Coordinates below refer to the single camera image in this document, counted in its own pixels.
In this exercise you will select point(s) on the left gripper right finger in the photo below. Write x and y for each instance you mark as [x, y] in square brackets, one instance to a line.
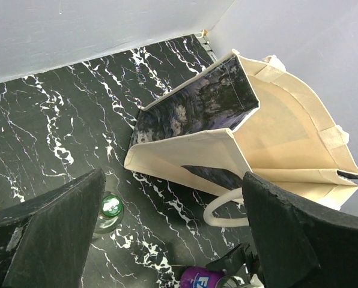
[300, 243]

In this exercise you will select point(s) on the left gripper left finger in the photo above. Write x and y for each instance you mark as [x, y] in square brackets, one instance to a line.
[44, 241]

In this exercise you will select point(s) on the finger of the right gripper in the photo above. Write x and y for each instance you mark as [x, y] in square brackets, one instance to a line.
[239, 256]

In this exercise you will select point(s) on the purple soda can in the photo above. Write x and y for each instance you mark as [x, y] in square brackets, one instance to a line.
[197, 277]

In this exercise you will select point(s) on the beige canvas tote bag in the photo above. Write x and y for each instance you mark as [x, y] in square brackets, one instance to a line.
[242, 115]

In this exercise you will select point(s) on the far clear glass bottle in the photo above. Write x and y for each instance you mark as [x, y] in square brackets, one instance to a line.
[110, 214]

